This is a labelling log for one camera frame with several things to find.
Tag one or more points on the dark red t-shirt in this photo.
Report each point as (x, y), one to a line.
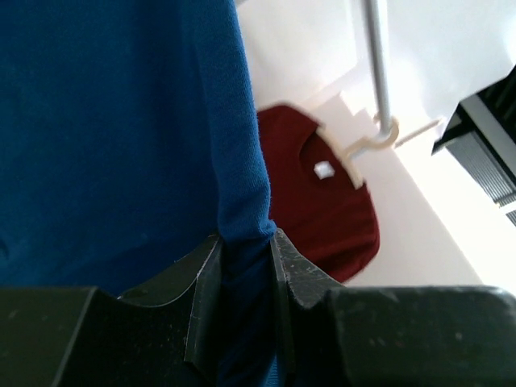
(330, 221)

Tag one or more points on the wooden hanger with shirt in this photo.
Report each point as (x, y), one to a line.
(345, 155)

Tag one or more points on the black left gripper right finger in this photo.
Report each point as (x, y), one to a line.
(329, 334)

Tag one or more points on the white clothes rack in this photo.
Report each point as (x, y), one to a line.
(376, 22)

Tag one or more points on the blue printed t-shirt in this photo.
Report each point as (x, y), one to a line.
(128, 136)

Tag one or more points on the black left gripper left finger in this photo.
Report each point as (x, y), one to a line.
(160, 333)

